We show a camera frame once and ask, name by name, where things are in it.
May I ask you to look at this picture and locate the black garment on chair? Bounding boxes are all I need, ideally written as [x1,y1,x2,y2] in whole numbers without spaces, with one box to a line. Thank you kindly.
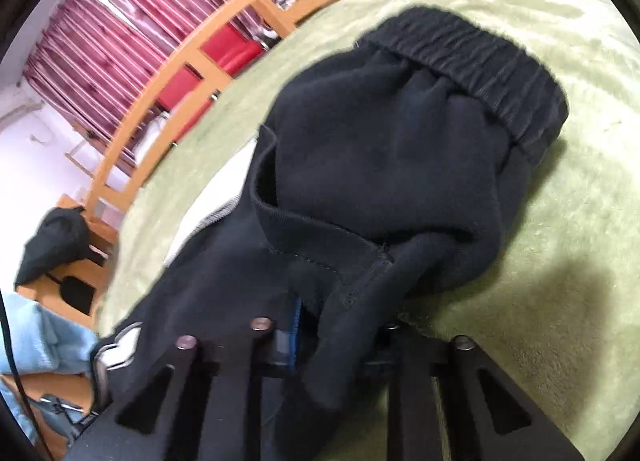
[14,207,92,287]

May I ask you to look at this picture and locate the maroon striped curtain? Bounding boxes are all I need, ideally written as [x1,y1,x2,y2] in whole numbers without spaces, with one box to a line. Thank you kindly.
[22,0,286,162]

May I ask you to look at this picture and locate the black pants with white stripe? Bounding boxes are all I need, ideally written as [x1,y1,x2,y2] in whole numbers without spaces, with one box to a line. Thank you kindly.
[92,4,571,461]

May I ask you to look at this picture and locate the black cable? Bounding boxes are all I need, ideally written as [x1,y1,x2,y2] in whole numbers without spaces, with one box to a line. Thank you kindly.
[0,290,54,461]

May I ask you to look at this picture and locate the green bed blanket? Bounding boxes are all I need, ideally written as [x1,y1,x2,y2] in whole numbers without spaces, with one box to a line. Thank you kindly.
[96,0,639,460]

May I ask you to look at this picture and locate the red storage box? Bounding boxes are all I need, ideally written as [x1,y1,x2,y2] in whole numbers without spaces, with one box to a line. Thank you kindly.
[156,24,265,111]

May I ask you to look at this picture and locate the wooden chair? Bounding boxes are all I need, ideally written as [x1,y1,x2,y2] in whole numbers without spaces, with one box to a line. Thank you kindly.
[14,195,117,328]

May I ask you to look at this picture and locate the light blue towel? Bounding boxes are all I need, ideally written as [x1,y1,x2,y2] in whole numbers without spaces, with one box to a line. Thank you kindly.
[0,290,101,442]

